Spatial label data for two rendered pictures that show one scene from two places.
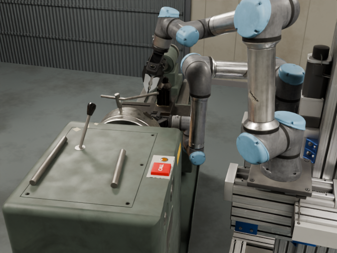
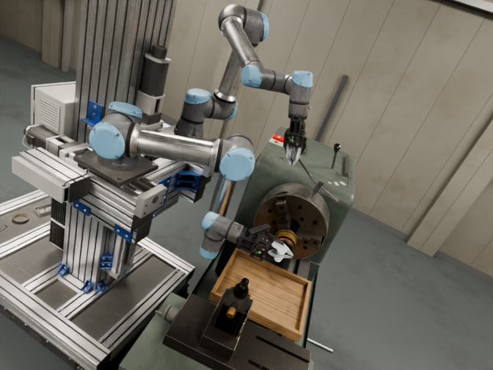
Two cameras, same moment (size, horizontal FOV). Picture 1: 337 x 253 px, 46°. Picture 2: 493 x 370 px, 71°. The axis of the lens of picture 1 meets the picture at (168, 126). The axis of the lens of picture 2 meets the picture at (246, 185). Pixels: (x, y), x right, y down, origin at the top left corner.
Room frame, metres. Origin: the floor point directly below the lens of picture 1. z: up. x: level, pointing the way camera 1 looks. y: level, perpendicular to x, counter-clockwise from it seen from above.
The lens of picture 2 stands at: (2.87, -0.08, 1.86)
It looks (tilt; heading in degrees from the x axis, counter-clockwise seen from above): 28 degrees down; 179
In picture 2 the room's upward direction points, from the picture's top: 20 degrees clockwise
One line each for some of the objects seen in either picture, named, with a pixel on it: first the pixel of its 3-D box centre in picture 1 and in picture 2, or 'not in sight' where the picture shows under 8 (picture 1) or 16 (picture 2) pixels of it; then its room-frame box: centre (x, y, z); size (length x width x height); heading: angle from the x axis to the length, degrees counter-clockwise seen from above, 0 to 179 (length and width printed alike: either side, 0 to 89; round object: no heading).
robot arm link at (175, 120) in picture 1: (175, 122); (235, 232); (1.78, -0.04, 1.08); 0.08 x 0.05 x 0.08; 172
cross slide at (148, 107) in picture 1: (154, 112); (239, 347); (2.16, 0.09, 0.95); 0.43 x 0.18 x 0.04; 82
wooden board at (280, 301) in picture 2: not in sight; (263, 289); (1.82, 0.15, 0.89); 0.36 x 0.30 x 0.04; 82
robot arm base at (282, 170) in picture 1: (282, 158); (190, 125); (1.24, -0.42, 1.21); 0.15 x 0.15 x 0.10
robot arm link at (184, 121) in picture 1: (190, 124); (217, 225); (1.77, -0.11, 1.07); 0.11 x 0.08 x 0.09; 82
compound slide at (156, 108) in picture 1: (164, 108); (227, 321); (2.12, 0.03, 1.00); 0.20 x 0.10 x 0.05; 172
